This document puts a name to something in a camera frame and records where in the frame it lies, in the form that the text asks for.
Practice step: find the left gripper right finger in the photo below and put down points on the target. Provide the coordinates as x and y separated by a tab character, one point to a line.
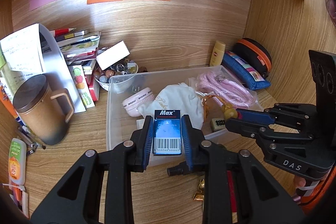
260	198

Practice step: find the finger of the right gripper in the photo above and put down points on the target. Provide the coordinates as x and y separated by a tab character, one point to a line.
263	131
285	114

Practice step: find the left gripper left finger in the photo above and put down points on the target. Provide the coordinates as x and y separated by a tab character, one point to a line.
76	196

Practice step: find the green white mahjong tile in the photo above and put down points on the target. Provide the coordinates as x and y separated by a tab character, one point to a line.
217	124

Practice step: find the white drawstring pouch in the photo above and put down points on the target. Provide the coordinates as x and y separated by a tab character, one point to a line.
176	97

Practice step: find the blue Max staples box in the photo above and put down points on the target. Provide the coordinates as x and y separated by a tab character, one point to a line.
167	136

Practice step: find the dark green spray bottle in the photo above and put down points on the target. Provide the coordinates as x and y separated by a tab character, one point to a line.
177	170

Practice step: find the person's right hand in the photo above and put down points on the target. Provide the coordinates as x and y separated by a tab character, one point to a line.
299	182

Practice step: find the clear plastic storage bin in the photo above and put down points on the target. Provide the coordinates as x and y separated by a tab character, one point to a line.
120	126

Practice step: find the blue patchwork pouch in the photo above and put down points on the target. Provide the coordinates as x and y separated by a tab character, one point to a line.
247	75

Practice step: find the black orange zipper case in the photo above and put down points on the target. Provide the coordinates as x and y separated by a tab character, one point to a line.
254	54

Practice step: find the yellow lotion tube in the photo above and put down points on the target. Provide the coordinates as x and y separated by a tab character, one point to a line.
217	54

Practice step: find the brown mug with lid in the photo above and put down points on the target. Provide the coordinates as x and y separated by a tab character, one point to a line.
46	112

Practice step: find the fruit pattern box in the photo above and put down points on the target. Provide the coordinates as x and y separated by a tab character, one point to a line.
78	76

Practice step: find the bowl of beads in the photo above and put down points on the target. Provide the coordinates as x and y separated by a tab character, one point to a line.
115	74

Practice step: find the white cardboard box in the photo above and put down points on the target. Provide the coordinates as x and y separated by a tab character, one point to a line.
112	55

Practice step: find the stack of books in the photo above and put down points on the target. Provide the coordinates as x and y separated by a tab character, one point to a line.
80	48

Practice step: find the silver file holder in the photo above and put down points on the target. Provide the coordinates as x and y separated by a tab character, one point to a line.
33	51

